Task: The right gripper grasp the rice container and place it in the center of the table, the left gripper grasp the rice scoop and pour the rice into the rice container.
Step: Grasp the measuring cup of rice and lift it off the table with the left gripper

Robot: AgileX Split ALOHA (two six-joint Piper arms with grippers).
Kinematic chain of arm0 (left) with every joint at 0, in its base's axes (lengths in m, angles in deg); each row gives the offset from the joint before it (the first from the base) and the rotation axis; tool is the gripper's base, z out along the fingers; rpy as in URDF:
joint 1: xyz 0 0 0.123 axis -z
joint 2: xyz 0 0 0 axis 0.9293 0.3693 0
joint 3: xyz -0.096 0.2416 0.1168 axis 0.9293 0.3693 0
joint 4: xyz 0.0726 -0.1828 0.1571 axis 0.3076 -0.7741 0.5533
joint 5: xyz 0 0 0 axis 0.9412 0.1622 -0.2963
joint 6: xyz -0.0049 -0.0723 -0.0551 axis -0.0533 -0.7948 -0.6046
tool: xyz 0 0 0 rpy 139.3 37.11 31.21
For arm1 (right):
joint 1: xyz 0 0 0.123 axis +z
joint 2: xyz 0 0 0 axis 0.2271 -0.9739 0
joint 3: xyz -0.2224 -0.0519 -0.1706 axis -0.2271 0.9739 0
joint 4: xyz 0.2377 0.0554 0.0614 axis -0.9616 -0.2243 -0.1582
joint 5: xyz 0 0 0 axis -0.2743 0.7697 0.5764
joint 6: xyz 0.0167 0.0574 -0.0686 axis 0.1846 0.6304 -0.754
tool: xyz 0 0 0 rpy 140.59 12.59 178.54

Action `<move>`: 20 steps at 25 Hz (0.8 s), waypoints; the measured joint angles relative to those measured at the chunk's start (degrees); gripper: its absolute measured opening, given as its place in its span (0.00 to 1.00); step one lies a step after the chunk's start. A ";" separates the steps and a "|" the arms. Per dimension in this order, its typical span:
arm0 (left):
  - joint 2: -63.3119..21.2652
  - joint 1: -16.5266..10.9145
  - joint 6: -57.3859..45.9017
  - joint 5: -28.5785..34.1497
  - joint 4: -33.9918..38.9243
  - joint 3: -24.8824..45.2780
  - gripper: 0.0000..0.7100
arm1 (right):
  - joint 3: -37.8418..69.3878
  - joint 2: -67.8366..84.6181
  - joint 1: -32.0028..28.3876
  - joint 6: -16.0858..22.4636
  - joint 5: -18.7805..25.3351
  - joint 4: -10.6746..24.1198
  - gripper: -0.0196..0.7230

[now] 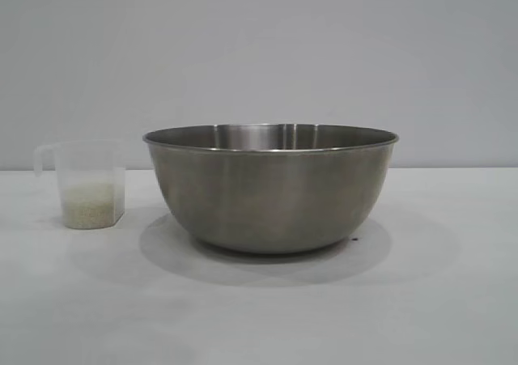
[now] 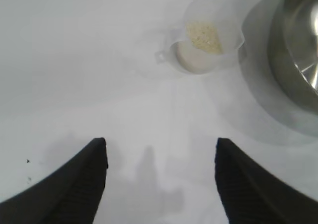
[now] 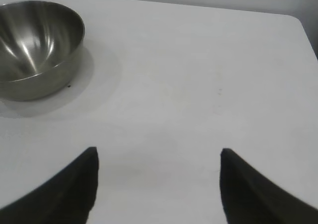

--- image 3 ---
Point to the stainless steel mixing bowl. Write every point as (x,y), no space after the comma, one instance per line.
(37,47)

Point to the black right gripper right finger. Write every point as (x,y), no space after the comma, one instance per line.
(253,201)

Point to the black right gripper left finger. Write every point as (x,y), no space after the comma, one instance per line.
(62,199)

